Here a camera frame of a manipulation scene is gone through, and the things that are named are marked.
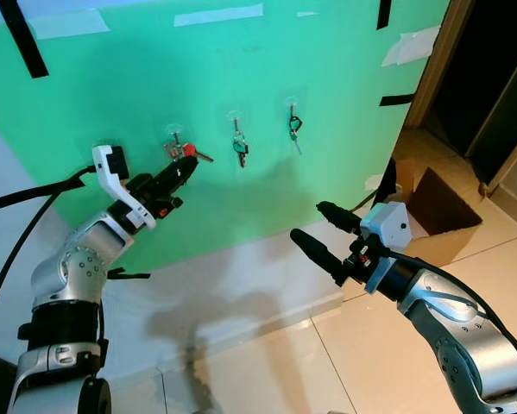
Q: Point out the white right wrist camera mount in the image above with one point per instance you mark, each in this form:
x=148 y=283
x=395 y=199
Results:
x=387 y=226

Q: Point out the keys with teal cover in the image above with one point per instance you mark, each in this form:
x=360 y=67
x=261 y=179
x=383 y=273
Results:
x=240 y=148

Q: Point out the open cardboard box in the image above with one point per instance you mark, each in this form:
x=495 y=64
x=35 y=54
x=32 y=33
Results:
x=444 y=211

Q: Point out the keys with red tag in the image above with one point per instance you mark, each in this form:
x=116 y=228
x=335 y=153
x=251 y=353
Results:
x=188 y=148

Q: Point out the key on black carabiner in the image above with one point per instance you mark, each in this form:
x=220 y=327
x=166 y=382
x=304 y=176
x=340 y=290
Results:
x=294 y=125

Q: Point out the brown wooden door frame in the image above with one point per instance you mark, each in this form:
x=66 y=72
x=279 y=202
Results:
x=431 y=60

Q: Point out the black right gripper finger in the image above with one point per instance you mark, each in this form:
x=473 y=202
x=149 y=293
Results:
x=337 y=214
x=314 y=250

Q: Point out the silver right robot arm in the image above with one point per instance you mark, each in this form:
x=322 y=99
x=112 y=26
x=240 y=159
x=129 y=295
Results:
x=465 y=345

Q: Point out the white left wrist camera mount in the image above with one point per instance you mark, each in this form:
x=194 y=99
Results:
x=105 y=168

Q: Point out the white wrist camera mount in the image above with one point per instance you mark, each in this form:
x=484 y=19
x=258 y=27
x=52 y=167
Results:
x=105 y=168
x=387 y=226

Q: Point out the white masking tape strip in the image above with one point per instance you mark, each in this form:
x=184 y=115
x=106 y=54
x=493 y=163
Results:
x=68 y=24
x=219 y=15
x=411 y=47

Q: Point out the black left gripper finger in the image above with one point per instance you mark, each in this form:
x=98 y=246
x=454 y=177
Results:
x=176 y=171
x=182 y=182

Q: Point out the frayed black tape strip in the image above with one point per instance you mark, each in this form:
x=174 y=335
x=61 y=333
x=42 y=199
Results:
x=129 y=274

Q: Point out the green backdrop sheet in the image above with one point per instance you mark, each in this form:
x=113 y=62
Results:
x=241 y=69

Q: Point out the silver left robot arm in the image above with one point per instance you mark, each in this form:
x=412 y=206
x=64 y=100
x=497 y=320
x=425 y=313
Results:
x=68 y=276

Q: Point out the clear adhesive wall hook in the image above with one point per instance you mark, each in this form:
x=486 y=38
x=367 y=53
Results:
x=173 y=129
x=235 y=116
x=293 y=103

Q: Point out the dark brown door leaf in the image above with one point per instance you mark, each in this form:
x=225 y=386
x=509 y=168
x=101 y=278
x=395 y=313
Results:
x=504 y=116

